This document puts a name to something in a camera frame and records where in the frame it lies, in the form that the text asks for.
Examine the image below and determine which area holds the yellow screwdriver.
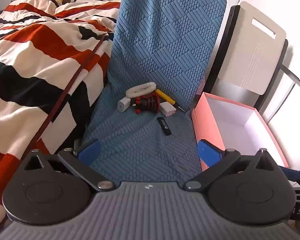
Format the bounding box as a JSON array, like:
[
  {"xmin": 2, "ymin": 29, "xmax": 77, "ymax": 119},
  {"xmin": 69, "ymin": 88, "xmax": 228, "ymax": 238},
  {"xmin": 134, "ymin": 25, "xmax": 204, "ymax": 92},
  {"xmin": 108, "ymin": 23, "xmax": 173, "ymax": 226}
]
[{"xmin": 155, "ymin": 89, "xmax": 186, "ymax": 112}]

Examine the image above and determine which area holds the small black lighter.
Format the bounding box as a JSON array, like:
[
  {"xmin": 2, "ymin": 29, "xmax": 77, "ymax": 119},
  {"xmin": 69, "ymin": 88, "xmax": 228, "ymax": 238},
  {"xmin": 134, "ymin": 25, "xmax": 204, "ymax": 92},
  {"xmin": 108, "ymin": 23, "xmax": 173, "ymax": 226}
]
[{"xmin": 157, "ymin": 116, "xmax": 172, "ymax": 136}]

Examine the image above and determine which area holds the white fluffy headband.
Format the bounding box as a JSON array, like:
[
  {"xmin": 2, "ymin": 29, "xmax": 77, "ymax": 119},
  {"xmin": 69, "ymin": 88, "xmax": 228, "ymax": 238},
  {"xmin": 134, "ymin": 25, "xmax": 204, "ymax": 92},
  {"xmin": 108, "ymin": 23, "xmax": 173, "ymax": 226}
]
[{"xmin": 125, "ymin": 82, "xmax": 157, "ymax": 98}]

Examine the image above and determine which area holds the pink cardboard box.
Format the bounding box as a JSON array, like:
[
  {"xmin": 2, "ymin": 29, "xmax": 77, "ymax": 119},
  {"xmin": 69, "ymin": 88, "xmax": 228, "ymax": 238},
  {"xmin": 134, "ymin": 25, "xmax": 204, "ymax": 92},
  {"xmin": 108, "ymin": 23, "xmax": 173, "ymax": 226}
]
[{"xmin": 191, "ymin": 92, "xmax": 290, "ymax": 172}]

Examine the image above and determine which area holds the white charger adapter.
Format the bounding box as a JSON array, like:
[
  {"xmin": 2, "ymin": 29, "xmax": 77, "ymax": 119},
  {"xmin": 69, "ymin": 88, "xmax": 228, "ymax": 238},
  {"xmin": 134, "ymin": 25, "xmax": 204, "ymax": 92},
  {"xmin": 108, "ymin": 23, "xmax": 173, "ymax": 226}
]
[{"xmin": 117, "ymin": 99, "xmax": 133, "ymax": 113}]

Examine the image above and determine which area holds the red white black striped blanket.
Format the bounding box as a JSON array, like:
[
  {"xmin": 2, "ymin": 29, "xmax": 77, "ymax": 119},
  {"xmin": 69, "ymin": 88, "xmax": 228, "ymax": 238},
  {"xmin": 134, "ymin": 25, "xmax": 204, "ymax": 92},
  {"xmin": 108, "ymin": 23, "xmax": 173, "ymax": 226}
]
[{"xmin": 0, "ymin": 0, "xmax": 122, "ymax": 205}]

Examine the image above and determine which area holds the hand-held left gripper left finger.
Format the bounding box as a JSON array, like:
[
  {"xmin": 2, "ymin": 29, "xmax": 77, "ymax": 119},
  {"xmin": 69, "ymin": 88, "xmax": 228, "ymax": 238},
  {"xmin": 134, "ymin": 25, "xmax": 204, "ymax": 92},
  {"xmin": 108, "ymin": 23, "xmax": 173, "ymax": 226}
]
[{"xmin": 24, "ymin": 139, "xmax": 116, "ymax": 193}]

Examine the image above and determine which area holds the dark red cord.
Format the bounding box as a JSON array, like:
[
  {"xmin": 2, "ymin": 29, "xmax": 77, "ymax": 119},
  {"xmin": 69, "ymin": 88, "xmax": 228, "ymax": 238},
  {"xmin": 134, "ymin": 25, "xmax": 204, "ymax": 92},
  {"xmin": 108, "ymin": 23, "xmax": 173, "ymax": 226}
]
[{"xmin": 19, "ymin": 34, "xmax": 107, "ymax": 162}]

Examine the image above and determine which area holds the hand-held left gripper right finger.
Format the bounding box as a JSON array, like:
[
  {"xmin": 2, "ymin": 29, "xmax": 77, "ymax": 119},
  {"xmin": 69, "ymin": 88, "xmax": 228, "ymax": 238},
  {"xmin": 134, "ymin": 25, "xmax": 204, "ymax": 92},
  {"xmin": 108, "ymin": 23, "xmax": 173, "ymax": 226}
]
[{"xmin": 185, "ymin": 139, "xmax": 280, "ymax": 192}]

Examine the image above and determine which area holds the blue textured chair cover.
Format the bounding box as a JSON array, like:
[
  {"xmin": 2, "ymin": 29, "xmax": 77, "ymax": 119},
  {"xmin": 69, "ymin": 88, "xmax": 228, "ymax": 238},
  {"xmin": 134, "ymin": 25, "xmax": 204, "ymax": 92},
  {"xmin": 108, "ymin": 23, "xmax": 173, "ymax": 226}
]
[{"xmin": 80, "ymin": 0, "xmax": 228, "ymax": 183}]

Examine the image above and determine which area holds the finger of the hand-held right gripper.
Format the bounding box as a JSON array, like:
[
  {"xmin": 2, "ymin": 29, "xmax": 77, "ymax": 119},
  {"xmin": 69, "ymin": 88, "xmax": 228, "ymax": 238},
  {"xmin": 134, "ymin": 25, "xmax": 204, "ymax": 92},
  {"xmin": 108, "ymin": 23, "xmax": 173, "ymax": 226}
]
[{"xmin": 277, "ymin": 165, "xmax": 300, "ymax": 188}]

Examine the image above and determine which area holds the white and pink eraser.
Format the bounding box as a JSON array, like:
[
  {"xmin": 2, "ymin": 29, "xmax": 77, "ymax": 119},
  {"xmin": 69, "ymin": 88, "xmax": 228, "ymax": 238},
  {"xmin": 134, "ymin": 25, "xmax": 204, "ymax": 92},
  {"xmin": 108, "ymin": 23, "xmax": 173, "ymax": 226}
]
[{"xmin": 160, "ymin": 102, "xmax": 177, "ymax": 117}]

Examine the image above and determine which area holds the curved metal rail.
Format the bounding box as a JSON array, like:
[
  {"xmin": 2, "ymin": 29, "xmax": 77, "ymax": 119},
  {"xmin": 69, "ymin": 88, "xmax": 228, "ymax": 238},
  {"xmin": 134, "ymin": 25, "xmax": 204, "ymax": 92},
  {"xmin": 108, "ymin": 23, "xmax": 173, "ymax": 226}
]
[{"xmin": 279, "ymin": 65, "xmax": 300, "ymax": 93}]

